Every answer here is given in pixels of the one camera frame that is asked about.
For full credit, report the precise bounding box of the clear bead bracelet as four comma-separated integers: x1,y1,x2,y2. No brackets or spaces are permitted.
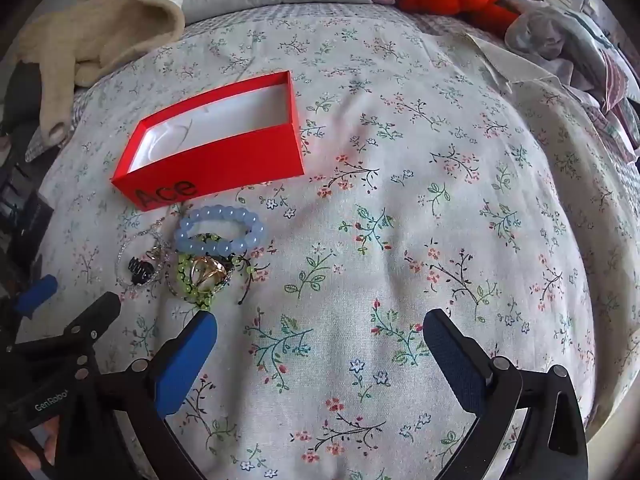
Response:
116,227,169,294

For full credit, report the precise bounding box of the blue bead bracelet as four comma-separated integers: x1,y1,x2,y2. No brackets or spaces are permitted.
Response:
174,206,269,257

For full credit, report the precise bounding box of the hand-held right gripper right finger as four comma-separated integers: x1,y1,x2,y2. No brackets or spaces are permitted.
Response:
422,308,590,480

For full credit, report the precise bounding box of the floral bedspread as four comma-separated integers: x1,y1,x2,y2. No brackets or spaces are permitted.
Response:
25,2,640,480

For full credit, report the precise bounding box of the person's left hand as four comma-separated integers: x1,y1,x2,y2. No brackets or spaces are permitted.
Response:
9,420,62,480

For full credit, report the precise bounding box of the black claw hair clip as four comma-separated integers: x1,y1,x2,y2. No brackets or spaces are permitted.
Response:
127,255,159,284

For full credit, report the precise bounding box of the red cardboard box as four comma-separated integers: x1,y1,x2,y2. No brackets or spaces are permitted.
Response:
111,70,306,211

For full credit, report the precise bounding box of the green bead bracelet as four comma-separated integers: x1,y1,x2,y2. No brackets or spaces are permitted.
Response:
167,232,266,309

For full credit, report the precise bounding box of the beige plush toy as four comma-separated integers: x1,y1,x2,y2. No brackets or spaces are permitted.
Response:
10,0,187,147

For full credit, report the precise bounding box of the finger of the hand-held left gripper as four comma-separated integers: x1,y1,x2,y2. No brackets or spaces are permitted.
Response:
10,291,122,361
0,275,59,321

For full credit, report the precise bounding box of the grey patterned cloth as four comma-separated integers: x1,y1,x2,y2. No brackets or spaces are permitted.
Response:
505,7,626,106

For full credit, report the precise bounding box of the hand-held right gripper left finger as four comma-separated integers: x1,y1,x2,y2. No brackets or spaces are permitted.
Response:
95,310,236,480

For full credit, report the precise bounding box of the folded striped cloth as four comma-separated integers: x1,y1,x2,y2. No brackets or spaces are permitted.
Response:
582,50,640,163

